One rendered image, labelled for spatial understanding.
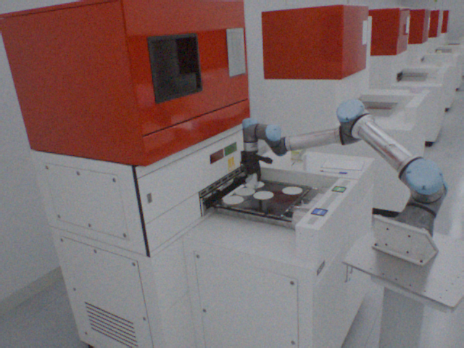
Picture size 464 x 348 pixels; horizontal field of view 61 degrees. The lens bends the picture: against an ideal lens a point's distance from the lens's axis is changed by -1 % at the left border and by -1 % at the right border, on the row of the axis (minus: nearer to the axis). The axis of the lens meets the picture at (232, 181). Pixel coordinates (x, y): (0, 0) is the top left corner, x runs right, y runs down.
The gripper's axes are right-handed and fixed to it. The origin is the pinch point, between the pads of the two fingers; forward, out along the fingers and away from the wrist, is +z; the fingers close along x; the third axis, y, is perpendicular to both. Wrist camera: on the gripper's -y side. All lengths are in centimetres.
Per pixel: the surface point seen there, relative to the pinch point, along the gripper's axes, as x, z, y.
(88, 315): -19, 61, 95
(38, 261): -111, 70, 125
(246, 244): 36.2, 9.6, 22.8
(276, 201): 18.6, 1.7, -1.3
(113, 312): 0, 50, 81
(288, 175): 0.1, -2.3, -18.9
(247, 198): 8.3, 1.6, 9.2
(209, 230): 16.5, 9.6, 32.5
